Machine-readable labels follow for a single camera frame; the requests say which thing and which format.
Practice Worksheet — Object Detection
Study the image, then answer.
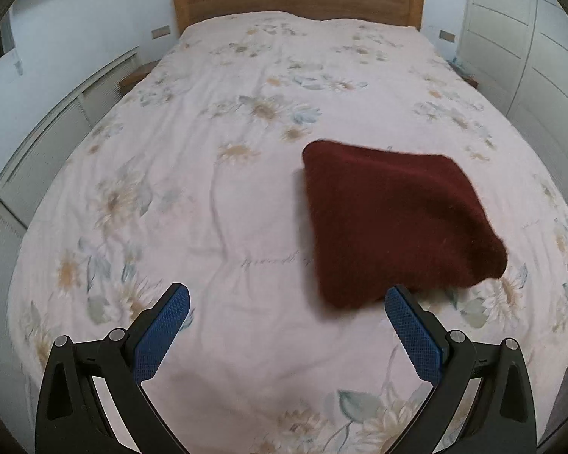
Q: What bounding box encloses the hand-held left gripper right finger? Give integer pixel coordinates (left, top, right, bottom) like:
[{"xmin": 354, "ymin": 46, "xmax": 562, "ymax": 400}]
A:
[{"xmin": 383, "ymin": 284, "xmax": 537, "ymax": 454}]

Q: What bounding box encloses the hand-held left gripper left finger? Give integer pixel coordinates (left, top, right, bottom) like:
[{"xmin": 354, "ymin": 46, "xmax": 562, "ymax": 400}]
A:
[{"xmin": 34, "ymin": 283, "xmax": 191, "ymax": 454}]

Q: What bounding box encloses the wooden nightstand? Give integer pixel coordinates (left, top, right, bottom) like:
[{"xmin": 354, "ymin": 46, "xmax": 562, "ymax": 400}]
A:
[
  {"xmin": 118, "ymin": 61, "xmax": 159, "ymax": 90},
  {"xmin": 447, "ymin": 59, "xmax": 480, "ymax": 90}
]

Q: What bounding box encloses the white panelled wardrobe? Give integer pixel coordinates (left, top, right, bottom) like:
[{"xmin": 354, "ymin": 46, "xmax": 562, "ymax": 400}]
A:
[{"xmin": 457, "ymin": 0, "xmax": 568, "ymax": 204}]

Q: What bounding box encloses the dark red towel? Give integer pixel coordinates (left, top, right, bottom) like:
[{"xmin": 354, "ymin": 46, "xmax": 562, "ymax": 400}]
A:
[{"xmin": 302, "ymin": 139, "xmax": 509, "ymax": 309}]

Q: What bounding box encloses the bed with floral cover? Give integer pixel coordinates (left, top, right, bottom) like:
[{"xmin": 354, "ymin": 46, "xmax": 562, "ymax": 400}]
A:
[{"xmin": 7, "ymin": 9, "xmax": 568, "ymax": 454}]

